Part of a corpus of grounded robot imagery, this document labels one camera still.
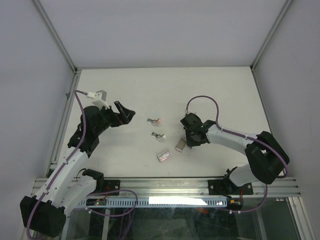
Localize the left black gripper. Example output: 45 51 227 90
94 100 136 136

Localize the staple box tray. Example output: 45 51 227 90
175 137 187 153

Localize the pink stapler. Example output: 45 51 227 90
146 118 162 126

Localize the white stapler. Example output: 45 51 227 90
150 132 167 141

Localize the red white staple box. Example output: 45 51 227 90
157 150 173 163

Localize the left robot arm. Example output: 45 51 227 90
19 101 136 238

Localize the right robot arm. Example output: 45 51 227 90
180 113 290 194

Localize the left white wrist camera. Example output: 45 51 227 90
86 90 110 109

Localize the aluminium mounting rail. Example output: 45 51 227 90
31 177 302 199

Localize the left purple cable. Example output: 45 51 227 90
26 89 139 240

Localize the white slotted cable duct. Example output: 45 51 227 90
76 196 227 209

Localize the left aluminium frame post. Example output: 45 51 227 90
30 0 78 74

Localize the aluminium frame post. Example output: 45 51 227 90
250 0 295 72
30 0 78 74

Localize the right aluminium frame post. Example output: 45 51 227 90
250 0 295 72

